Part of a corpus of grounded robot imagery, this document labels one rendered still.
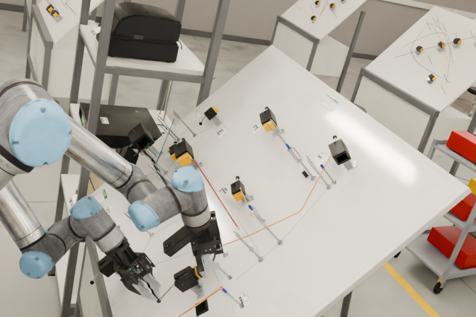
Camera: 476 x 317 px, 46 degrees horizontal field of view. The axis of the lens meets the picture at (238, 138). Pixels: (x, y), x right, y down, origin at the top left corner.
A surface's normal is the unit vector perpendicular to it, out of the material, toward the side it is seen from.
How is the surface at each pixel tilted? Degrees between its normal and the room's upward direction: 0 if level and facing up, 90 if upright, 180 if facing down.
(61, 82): 90
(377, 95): 90
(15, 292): 0
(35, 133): 84
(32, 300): 0
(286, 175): 49
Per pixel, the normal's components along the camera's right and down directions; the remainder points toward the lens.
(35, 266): -0.20, 0.33
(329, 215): -0.53, -0.64
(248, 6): 0.38, 0.44
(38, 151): 0.64, 0.34
